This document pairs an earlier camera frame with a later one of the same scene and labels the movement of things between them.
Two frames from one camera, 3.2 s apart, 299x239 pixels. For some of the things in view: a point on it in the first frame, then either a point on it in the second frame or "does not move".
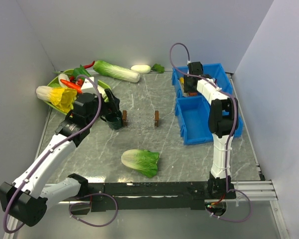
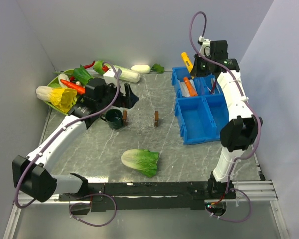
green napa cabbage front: (143, 161) does not move
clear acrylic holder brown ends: (140, 118) does not move
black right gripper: (186, 88) to (196, 71)
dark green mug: (114, 120) does not move
